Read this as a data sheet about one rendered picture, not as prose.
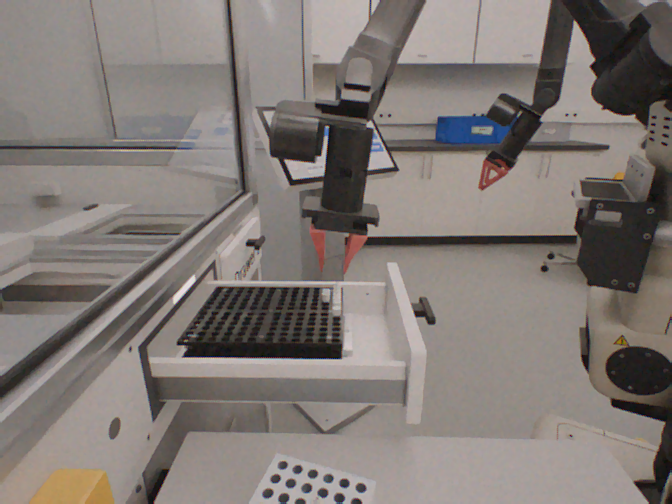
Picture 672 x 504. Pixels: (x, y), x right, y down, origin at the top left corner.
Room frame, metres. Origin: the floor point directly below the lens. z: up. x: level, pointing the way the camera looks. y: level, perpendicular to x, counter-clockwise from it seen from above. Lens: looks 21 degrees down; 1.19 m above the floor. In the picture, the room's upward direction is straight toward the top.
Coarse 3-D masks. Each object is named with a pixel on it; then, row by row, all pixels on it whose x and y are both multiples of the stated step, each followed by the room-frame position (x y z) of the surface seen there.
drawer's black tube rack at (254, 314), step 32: (224, 288) 0.62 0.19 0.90; (256, 288) 0.62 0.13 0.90; (288, 288) 0.63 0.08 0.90; (320, 288) 0.62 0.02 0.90; (192, 320) 0.51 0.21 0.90; (224, 320) 0.51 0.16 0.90; (256, 320) 0.51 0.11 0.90; (288, 320) 0.52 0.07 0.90; (320, 320) 0.51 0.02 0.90; (192, 352) 0.48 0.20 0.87; (224, 352) 0.47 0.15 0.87; (256, 352) 0.48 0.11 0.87; (288, 352) 0.47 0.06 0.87; (320, 352) 0.48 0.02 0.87
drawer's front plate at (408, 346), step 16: (400, 288) 0.56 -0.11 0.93; (400, 304) 0.51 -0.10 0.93; (400, 320) 0.48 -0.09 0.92; (400, 336) 0.48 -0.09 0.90; (416, 336) 0.42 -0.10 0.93; (400, 352) 0.47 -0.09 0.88; (416, 352) 0.39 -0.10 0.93; (416, 368) 0.39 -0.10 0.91; (416, 384) 0.39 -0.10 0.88; (416, 400) 0.39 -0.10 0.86; (416, 416) 0.39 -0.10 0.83
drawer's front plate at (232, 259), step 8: (248, 224) 0.93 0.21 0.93; (256, 224) 0.97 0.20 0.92; (240, 232) 0.86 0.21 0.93; (248, 232) 0.88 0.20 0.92; (256, 232) 0.96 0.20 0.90; (240, 240) 0.81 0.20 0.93; (232, 248) 0.75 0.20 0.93; (240, 248) 0.80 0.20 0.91; (248, 248) 0.87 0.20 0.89; (224, 256) 0.72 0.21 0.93; (232, 256) 0.74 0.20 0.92; (240, 256) 0.80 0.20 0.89; (248, 256) 0.86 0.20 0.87; (256, 256) 0.94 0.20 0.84; (224, 264) 0.71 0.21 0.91; (232, 264) 0.73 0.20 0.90; (240, 264) 0.79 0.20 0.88; (256, 264) 0.93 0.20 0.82; (224, 272) 0.71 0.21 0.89; (232, 272) 0.73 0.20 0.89; (248, 272) 0.85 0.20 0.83; (224, 280) 0.71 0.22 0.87; (232, 280) 0.72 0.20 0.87; (240, 280) 0.78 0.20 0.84
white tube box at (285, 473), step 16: (272, 464) 0.35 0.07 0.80; (288, 464) 0.35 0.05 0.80; (304, 464) 0.35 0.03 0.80; (272, 480) 0.34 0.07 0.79; (288, 480) 0.33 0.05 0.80; (304, 480) 0.33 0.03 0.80; (320, 480) 0.33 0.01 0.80; (336, 480) 0.33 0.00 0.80; (352, 480) 0.33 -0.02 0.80; (368, 480) 0.33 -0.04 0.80; (256, 496) 0.31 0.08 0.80; (272, 496) 0.31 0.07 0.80; (288, 496) 0.31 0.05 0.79; (304, 496) 0.31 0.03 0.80; (320, 496) 0.32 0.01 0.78; (336, 496) 0.32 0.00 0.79; (352, 496) 0.31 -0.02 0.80; (368, 496) 0.31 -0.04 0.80
